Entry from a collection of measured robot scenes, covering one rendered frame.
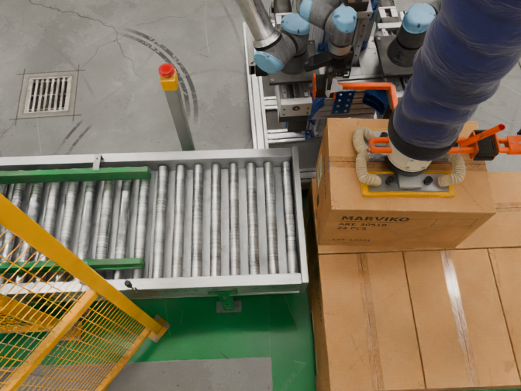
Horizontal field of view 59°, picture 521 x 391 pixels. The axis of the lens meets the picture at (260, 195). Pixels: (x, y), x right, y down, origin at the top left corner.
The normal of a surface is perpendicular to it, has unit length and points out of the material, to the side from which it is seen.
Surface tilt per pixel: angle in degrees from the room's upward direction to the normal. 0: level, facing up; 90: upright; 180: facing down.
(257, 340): 0
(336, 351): 0
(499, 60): 76
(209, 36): 0
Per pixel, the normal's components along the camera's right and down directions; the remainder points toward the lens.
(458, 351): 0.00, -0.42
